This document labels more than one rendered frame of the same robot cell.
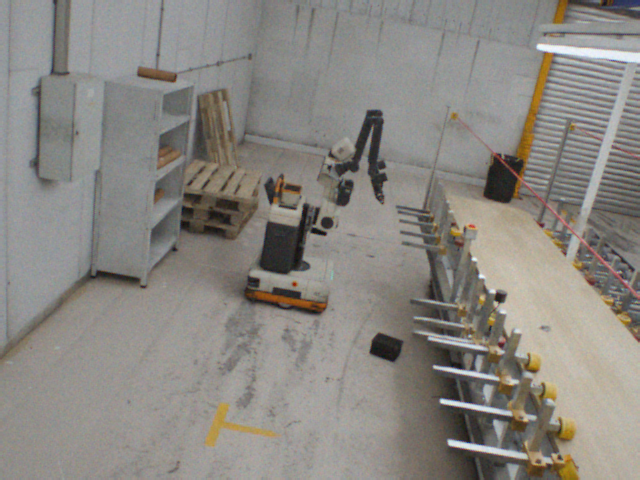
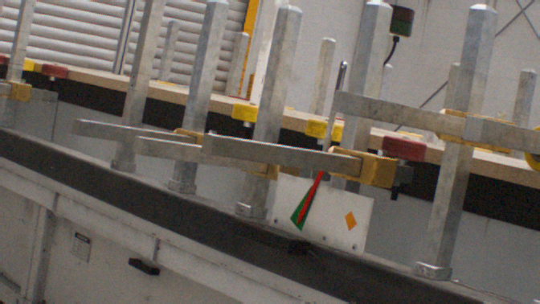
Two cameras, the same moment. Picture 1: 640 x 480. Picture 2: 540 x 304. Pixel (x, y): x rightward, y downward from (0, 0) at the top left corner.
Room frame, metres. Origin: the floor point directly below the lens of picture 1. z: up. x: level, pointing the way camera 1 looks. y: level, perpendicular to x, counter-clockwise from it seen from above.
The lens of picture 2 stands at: (1.40, 0.44, 0.94)
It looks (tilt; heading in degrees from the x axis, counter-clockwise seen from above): 3 degrees down; 322
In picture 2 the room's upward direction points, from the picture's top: 11 degrees clockwise
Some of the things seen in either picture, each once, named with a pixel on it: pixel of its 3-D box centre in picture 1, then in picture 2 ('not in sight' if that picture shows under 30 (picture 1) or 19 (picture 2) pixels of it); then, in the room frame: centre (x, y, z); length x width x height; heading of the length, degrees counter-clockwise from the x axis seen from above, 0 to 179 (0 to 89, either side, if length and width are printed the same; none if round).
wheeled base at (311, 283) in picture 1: (291, 277); not in sight; (4.76, 0.23, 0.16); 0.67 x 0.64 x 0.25; 90
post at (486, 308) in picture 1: (479, 332); (356, 134); (2.80, -0.84, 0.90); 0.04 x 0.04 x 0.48; 0
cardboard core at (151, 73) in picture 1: (157, 74); not in sight; (4.92, 1.57, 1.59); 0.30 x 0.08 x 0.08; 90
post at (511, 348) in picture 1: (501, 379); not in sight; (2.30, -0.84, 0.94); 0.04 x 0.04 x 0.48; 0
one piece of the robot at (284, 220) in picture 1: (288, 227); not in sight; (4.76, 0.32, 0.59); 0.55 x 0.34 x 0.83; 0
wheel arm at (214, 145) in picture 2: (455, 341); (315, 161); (2.76, -0.72, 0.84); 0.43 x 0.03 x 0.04; 90
